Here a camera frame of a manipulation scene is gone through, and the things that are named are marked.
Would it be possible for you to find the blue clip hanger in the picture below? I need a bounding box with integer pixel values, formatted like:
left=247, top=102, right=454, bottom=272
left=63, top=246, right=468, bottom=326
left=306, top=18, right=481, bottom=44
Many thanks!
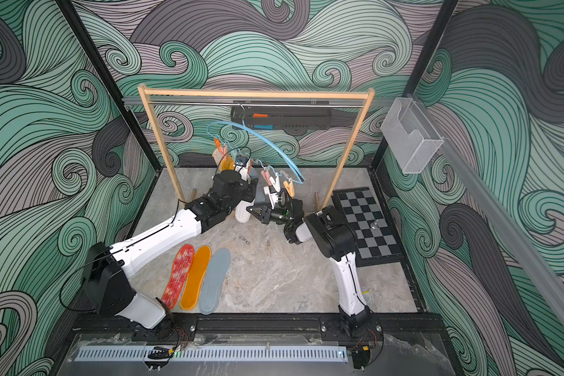
left=205, top=119, right=306, bottom=185

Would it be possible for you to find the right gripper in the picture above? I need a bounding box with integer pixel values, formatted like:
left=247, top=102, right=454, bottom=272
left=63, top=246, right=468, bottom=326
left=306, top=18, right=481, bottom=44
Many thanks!
left=252, top=201, right=297, bottom=227

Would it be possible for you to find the white clothes peg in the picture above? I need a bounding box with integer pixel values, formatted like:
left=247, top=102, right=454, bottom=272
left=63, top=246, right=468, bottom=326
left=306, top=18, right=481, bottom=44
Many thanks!
left=269, top=175, right=282, bottom=192

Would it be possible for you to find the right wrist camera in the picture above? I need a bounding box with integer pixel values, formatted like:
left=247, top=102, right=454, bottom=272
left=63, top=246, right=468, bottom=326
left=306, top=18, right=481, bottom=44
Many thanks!
left=263, top=186, right=280, bottom=208

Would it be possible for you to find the orange insole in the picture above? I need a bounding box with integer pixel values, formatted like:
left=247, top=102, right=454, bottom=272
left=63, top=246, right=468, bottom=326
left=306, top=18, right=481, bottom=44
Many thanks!
left=180, top=245, right=212, bottom=311
left=216, top=151, right=235, bottom=173

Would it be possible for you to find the black wall tool holder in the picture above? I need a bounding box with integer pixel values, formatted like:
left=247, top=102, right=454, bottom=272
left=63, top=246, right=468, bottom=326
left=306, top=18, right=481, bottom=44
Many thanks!
left=230, top=106, right=332, bottom=131

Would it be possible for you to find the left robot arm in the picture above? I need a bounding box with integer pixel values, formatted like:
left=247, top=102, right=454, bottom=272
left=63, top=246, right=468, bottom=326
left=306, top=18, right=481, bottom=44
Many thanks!
left=71, top=169, right=259, bottom=329

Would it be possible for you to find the black white chessboard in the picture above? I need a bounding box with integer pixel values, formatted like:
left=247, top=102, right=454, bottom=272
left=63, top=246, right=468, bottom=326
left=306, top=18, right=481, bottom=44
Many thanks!
left=332, top=187, right=402, bottom=267

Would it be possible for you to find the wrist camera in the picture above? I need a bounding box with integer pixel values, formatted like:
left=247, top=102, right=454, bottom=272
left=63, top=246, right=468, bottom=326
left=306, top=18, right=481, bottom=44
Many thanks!
left=234, top=156, right=252, bottom=176
left=263, top=186, right=280, bottom=208

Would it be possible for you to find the clear acrylic wall box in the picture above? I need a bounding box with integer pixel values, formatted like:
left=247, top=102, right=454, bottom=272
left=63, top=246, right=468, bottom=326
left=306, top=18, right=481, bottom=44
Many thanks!
left=381, top=97, right=443, bottom=175

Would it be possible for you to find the grey blue insole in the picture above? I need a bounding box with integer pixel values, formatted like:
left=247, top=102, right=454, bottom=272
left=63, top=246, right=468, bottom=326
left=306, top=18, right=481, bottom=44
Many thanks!
left=198, top=248, right=231, bottom=315

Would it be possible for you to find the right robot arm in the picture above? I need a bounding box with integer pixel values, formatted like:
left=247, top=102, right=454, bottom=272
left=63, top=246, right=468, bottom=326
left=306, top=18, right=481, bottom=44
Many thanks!
left=245, top=198, right=371, bottom=339

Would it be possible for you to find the pink clothes peg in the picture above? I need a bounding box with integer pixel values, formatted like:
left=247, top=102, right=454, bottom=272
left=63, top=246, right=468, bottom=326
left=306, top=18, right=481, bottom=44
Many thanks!
left=261, top=170, right=272, bottom=186

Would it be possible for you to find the white slotted cable duct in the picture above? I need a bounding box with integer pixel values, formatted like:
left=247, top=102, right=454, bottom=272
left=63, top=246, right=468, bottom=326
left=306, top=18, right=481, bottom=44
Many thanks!
left=74, top=345, right=348, bottom=363

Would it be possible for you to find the wooden clothes rack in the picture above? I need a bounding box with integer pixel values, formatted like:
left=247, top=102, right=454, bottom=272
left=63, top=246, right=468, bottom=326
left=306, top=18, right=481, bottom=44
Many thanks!
left=137, top=84, right=376, bottom=210

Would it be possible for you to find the white insole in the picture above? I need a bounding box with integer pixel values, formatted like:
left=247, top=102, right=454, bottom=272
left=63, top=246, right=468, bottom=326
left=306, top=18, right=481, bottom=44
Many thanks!
left=235, top=201, right=254, bottom=223

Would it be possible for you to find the red patterned insole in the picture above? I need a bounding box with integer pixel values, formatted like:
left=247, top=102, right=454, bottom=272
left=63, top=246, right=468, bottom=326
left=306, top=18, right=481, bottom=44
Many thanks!
left=161, top=244, right=195, bottom=310

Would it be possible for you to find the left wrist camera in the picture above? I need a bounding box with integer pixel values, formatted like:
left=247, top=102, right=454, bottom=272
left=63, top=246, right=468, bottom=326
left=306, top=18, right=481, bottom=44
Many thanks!
left=234, top=156, right=252, bottom=176

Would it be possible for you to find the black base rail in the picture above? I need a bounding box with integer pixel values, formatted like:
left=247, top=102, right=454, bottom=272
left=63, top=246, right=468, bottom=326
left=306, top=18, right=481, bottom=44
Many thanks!
left=72, top=313, right=445, bottom=342

